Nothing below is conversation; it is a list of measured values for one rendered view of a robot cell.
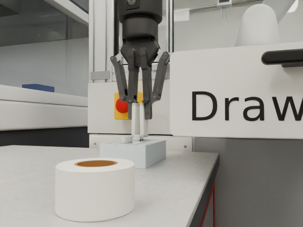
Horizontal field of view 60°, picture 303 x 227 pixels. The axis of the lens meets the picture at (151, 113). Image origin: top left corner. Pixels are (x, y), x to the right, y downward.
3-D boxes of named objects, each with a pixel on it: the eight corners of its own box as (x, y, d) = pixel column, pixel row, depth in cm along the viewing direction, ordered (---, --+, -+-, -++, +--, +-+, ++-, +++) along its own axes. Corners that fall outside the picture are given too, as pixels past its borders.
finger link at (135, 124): (135, 102, 53) (131, 102, 53) (134, 137, 53) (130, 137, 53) (140, 103, 56) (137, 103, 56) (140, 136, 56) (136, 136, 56)
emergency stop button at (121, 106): (129, 113, 64) (129, 96, 64) (114, 113, 65) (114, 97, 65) (133, 113, 67) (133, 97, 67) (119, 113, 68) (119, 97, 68)
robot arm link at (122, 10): (168, 2, 58) (130, 8, 61) (151, -25, 47) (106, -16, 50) (168, 29, 58) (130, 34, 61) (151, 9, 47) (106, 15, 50)
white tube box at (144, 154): (145, 169, 42) (145, 145, 42) (99, 165, 45) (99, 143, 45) (166, 158, 54) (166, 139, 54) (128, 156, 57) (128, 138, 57)
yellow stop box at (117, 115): (138, 119, 66) (138, 91, 66) (112, 119, 68) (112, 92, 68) (144, 119, 71) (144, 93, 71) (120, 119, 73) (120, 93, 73)
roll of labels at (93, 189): (132, 222, 20) (132, 170, 20) (41, 223, 20) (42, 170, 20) (136, 196, 27) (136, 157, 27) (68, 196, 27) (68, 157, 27)
